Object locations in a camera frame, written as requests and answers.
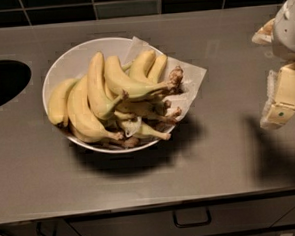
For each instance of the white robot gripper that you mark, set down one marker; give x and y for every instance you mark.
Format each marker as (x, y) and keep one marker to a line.
(289, 27)

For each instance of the bottom small yellow banana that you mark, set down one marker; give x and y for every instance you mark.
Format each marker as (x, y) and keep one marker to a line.
(140, 129)

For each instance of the long yellow banana top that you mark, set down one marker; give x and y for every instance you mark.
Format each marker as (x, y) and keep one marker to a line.
(118, 80)

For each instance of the large yellow banana front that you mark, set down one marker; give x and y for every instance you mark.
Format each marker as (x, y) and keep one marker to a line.
(89, 128)

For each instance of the white ceramic bowl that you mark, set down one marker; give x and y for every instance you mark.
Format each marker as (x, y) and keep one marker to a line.
(74, 64)

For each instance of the white paper napkin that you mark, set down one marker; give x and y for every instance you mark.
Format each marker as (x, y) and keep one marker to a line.
(189, 85)

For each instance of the grey cabinet drawer front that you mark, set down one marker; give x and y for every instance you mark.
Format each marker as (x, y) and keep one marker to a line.
(227, 219)

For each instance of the black round sink opening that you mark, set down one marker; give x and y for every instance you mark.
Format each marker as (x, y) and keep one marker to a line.
(14, 77)

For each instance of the black drawer handle centre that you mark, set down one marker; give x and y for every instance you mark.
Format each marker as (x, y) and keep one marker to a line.
(188, 218)

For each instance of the black drawer handle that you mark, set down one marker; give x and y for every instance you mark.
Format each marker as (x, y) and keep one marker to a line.
(46, 228)
(188, 218)

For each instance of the black drawer handle left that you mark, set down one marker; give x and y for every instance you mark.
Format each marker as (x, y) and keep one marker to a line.
(46, 228)

